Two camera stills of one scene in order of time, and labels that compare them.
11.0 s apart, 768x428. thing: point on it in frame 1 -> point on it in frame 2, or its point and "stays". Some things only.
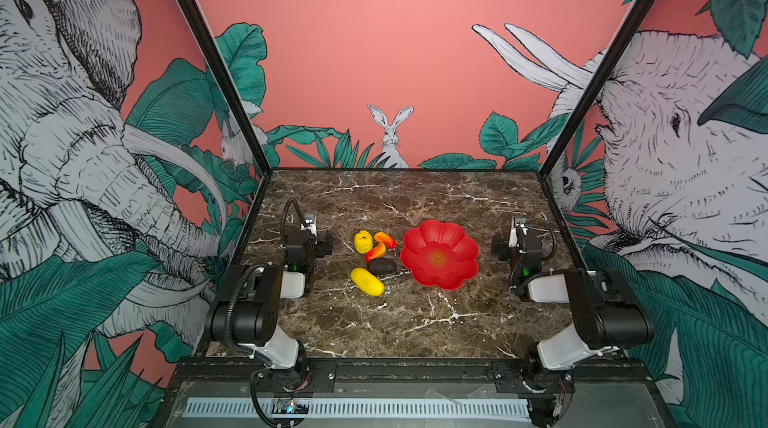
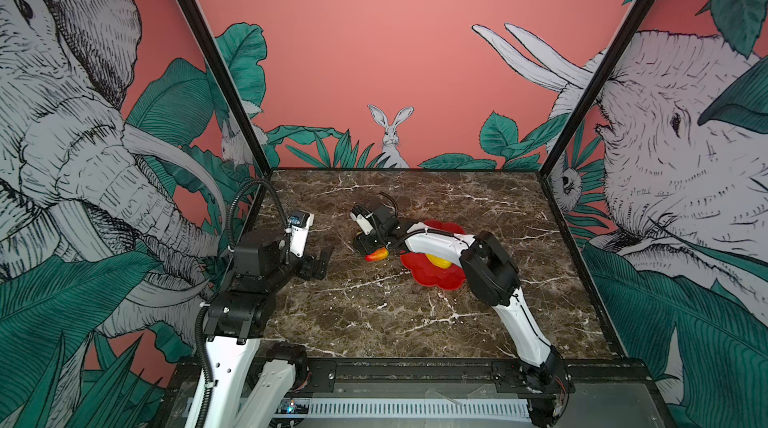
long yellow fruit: [367, 282] -> [439, 262]
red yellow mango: [375, 253] stays
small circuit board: [290, 405] stays
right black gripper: [504, 254] -> [363, 245]
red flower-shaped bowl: [440, 255] stays
